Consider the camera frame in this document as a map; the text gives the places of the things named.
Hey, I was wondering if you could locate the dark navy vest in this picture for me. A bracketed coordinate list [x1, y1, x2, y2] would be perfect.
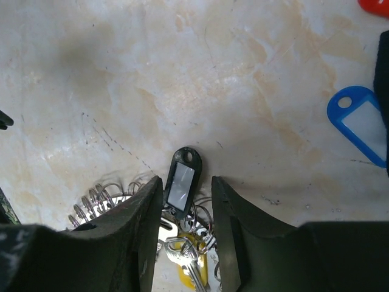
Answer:
[373, 31, 388, 173]

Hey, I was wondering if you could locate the silver key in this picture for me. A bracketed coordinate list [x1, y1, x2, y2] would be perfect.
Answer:
[164, 237, 208, 291]

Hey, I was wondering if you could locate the black key tag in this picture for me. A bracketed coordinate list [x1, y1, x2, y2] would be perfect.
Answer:
[164, 147, 202, 220]

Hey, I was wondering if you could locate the red key tag left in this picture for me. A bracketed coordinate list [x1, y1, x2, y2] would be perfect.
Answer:
[357, 0, 389, 18]

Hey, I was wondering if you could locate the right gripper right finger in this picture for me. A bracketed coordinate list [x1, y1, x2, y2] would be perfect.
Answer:
[212, 176, 307, 291]

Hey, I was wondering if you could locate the blue key tag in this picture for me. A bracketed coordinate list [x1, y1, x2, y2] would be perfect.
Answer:
[326, 86, 387, 169]

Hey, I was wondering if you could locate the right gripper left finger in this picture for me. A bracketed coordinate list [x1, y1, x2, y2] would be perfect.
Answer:
[60, 175, 164, 292]

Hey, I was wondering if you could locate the yellow key tag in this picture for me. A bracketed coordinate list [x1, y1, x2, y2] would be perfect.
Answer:
[173, 234, 208, 291]

